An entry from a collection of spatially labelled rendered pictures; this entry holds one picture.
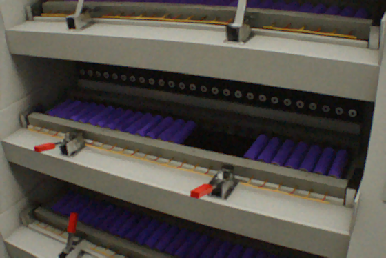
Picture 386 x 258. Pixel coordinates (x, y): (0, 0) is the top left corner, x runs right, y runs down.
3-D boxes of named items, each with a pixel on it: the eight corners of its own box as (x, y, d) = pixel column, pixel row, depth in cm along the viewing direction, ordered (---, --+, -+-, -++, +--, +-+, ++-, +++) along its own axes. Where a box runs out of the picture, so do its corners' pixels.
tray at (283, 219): (346, 262, 52) (356, 201, 48) (7, 161, 80) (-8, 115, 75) (375, 174, 67) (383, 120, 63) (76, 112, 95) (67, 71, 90)
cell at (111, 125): (134, 118, 79) (112, 136, 75) (126, 117, 80) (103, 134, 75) (133, 110, 79) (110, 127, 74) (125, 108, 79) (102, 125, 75)
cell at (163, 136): (186, 129, 75) (165, 149, 70) (176, 127, 76) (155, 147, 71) (185, 119, 74) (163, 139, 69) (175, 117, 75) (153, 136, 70)
